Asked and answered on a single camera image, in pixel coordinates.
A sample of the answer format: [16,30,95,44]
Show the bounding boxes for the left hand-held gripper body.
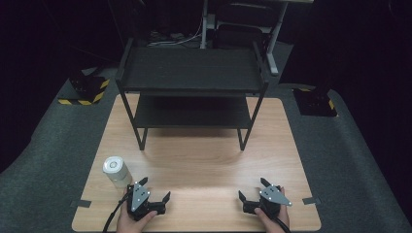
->
[126,182,167,222]

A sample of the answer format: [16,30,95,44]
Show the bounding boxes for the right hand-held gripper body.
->
[242,184,293,220]

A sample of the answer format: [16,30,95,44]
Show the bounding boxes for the person's left hand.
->
[116,187,158,233]

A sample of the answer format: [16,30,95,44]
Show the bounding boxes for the person's right hand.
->
[254,186,292,233]

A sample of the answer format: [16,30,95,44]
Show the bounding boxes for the white cylindrical can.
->
[102,155,133,189]

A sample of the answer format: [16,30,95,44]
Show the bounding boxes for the grey tape strip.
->
[301,196,323,206]
[69,199,92,209]

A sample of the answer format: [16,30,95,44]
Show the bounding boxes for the black yellow striped block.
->
[292,86,338,117]
[57,71,111,107]

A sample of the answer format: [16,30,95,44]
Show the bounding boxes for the black two-tier shelf rack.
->
[114,37,270,152]

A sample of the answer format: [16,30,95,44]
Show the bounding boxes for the black chair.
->
[213,2,272,50]

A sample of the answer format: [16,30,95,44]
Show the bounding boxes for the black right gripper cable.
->
[274,216,292,233]

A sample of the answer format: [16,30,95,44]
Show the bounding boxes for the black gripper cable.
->
[102,190,133,233]
[274,216,292,233]

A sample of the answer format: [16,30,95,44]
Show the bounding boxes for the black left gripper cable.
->
[102,190,133,233]

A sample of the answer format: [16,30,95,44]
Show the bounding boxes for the white metal desk frame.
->
[199,0,315,77]

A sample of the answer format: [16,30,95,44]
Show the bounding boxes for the white cables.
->
[146,17,204,48]

